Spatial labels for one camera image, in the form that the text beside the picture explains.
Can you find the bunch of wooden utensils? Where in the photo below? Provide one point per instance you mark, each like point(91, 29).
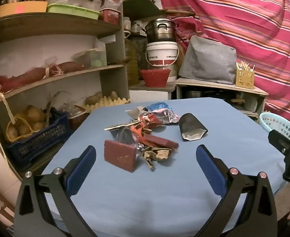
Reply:
point(244, 66)

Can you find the clear plastic tub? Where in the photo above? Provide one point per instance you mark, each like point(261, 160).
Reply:
point(77, 117)

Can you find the blue crinkled plastic wrapper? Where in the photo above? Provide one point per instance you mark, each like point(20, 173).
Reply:
point(158, 106)

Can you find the black pouch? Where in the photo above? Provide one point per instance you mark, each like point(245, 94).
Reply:
point(192, 126)

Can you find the yellow egg carton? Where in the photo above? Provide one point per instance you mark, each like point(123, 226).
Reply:
point(105, 105)

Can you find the thin maroon scouring pad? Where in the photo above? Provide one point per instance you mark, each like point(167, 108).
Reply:
point(162, 142)

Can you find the yellow basket of potatoes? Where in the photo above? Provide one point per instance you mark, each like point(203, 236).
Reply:
point(26, 123)

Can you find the clear plastic bag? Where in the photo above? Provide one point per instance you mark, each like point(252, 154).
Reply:
point(122, 135)

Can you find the white low cabinet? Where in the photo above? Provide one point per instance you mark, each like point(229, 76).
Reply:
point(150, 92)

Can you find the printed cardboard strip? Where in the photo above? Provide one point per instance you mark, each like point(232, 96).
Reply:
point(117, 126)

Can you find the red woven basket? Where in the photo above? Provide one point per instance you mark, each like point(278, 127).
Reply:
point(155, 77)

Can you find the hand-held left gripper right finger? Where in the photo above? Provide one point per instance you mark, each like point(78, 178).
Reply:
point(209, 167)

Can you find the yellow cardboard box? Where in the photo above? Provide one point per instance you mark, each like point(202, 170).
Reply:
point(19, 9)

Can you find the green plastic container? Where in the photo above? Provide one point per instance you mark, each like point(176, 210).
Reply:
point(73, 11)

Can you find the yellow utensil holder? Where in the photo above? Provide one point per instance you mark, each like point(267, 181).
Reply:
point(244, 80)

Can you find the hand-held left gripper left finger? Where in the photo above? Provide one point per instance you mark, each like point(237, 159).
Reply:
point(84, 167)

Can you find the silver pink plastic wrapper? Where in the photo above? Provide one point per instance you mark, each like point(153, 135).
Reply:
point(166, 116)

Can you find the thick maroon scouring sponge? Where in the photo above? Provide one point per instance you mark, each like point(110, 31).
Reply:
point(120, 156)

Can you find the wooden shelf unit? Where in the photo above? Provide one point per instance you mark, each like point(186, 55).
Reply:
point(61, 22)

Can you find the light blue plastic basket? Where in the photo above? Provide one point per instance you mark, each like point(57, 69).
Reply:
point(276, 123)

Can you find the brown paper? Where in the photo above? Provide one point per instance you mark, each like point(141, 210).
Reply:
point(157, 154)

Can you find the white face mask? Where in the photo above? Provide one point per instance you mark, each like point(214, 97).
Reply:
point(135, 112)

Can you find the clear plastic container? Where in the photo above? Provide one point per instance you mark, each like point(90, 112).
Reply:
point(93, 58)

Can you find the blue plastic crate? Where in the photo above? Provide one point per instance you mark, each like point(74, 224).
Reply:
point(41, 140)

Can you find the yellow oil bottle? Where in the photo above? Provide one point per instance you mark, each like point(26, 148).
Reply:
point(132, 59)

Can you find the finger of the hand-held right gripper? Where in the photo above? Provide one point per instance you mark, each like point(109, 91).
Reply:
point(279, 140)

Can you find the white plastic jar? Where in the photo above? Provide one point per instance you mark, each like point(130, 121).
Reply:
point(127, 24)

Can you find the white plastic bucket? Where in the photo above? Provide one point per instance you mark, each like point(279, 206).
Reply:
point(162, 53)

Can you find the small red basket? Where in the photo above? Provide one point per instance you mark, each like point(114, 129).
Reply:
point(110, 16)

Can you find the steel pot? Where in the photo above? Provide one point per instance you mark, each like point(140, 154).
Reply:
point(159, 30)

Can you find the red striped cloth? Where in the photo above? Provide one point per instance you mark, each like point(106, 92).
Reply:
point(234, 17)

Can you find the red white snack wrapper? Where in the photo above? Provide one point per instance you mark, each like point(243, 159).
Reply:
point(147, 121)

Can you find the red mesh produce bag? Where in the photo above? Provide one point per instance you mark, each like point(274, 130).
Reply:
point(19, 79)

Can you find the low wooden shelf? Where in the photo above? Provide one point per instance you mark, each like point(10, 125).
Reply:
point(221, 85)

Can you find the brown sweet potato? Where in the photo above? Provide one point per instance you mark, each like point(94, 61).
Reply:
point(68, 68)

